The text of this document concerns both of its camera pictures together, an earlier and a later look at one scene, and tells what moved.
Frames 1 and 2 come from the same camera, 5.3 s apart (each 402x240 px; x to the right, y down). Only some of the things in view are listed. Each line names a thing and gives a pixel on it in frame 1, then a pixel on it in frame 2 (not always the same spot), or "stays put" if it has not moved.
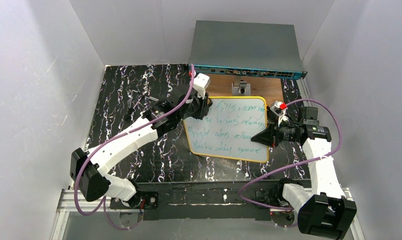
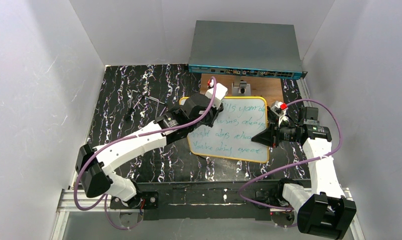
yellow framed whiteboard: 226,130 stays put
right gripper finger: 267,136 stays put
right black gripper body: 273,135 stays put
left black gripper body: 203,106 -> 212,111
